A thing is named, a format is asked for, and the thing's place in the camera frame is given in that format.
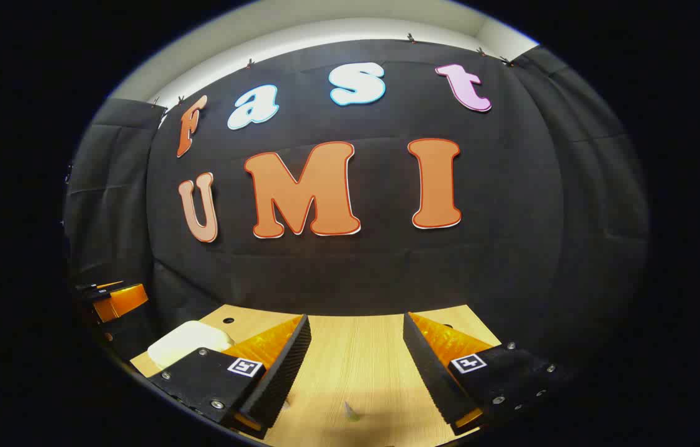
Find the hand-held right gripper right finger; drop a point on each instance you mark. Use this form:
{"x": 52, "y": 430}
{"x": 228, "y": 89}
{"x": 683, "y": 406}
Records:
{"x": 427, "y": 366}

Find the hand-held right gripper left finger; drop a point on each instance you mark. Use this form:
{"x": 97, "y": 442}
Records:
{"x": 285, "y": 366}

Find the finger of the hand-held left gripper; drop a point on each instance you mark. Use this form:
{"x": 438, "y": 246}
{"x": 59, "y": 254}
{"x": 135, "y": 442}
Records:
{"x": 121, "y": 302}
{"x": 95, "y": 288}

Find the pale yellow suitcase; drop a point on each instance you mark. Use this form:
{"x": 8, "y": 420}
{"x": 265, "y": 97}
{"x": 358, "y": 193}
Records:
{"x": 185, "y": 341}

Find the black backdrop cloth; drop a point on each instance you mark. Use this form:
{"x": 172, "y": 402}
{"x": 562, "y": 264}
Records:
{"x": 387, "y": 261}

